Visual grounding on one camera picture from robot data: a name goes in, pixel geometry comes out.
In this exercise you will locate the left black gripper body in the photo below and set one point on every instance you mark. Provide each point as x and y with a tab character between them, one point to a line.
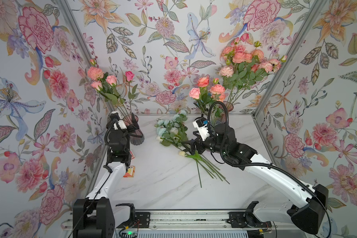
125	135

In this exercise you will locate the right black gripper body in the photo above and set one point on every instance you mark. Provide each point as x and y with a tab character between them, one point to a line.
212	146

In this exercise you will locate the smoky pink glass vase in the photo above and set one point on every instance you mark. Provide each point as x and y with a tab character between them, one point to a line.
136	135

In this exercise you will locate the pink rose spray stem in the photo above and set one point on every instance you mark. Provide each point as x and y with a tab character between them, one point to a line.
216	94

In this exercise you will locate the light pink rose stem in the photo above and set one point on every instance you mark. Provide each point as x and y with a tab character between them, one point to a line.
96	86

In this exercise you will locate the coral pink rose stem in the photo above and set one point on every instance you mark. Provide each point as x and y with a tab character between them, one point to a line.
204	82

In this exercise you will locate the small pink rose stem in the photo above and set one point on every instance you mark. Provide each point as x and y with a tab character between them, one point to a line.
112	80

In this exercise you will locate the magenta pink rose stem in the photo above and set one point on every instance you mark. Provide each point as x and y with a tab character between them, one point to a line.
132	89

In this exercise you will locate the pale pink carnation stem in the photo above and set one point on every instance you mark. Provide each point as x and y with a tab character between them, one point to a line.
229	77

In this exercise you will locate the peach pink peony stem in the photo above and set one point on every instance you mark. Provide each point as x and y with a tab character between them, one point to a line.
95	73

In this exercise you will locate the pink rose cluster stem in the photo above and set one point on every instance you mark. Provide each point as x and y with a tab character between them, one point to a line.
237	74

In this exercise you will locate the large pink rose stem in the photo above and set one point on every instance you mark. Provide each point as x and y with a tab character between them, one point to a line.
196	98

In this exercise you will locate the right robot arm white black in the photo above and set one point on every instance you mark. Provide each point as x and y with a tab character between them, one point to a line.
305	206

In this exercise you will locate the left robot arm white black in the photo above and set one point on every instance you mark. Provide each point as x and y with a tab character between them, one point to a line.
93	217

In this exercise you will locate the red glass vase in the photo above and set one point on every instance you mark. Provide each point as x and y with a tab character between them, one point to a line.
229	106

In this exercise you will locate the orange red card box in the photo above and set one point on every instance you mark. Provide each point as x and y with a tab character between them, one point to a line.
130	172

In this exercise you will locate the pink flower bouquet green stems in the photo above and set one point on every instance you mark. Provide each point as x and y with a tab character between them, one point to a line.
172	132

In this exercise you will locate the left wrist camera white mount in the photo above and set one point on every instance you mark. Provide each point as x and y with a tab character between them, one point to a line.
116	122

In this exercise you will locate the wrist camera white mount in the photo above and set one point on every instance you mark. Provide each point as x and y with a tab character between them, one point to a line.
201	125
116	122

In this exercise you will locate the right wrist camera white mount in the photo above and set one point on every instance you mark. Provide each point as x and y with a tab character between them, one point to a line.
201	125

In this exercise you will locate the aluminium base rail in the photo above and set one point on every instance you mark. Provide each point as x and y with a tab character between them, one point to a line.
202	224

